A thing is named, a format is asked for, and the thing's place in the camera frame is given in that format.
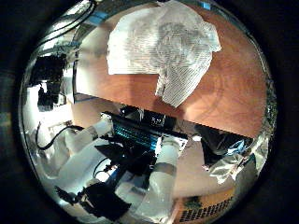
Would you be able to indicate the white red-striped shirt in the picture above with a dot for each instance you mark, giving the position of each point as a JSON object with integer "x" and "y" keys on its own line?
{"x": 155, "y": 46}

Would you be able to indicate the black plastic bag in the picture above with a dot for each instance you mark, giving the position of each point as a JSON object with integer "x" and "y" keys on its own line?
{"x": 215, "y": 143}

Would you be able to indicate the orange perforated panel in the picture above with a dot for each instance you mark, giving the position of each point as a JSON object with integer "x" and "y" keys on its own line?
{"x": 205, "y": 207}

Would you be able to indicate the black box device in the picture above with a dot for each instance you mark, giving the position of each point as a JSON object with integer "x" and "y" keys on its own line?
{"x": 102, "y": 200}

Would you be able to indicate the aluminium frame rail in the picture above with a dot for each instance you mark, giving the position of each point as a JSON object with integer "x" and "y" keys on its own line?
{"x": 95, "y": 20}

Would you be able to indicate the black control box blue lights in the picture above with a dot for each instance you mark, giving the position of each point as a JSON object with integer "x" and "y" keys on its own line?
{"x": 134, "y": 133}

